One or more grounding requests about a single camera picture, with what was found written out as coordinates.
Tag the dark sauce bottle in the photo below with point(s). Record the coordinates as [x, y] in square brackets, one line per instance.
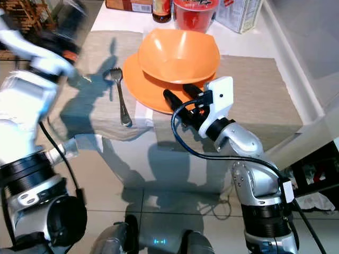
[161, 9]

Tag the orange bowl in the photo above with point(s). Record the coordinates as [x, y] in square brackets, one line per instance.
[177, 55]

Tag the red instant noodle cup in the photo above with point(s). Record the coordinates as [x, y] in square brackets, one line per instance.
[195, 15]

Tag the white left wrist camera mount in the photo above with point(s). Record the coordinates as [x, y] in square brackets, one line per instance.
[26, 50]

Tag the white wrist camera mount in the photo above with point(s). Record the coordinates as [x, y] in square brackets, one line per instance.
[26, 50]
[220, 100]

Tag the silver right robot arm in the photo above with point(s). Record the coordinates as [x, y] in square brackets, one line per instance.
[249, 153]

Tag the grey left robot leg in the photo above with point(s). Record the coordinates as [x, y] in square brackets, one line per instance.
[111, 239]

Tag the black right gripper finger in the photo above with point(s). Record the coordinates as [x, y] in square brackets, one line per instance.
[194, 92]
[176, 103]

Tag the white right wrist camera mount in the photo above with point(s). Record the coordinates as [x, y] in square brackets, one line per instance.
[220, 100]

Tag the orange plate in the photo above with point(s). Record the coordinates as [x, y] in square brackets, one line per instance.
[140, 87]

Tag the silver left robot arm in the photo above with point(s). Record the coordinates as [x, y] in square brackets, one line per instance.
[21, 106]

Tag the white printed carton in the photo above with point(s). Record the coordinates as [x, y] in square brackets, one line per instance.
[239, 13]

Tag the silver metal fork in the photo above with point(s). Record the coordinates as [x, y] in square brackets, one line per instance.
[121, 98]

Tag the grey cloth placemat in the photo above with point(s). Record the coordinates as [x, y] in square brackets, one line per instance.
[259, 90]
[100, 58]

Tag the grey robot leg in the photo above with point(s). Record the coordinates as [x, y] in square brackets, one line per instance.
[197, 244]
[111, 239]

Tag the grey right robot leg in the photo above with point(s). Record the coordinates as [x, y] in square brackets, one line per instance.
[197, 244]

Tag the black low shelf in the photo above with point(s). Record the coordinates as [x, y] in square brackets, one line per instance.
[315, 172]

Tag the wooden slatted rack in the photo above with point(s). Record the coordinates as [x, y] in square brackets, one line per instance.
[13, 16]

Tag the brown flat box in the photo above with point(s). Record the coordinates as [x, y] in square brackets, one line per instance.
[130, 5]

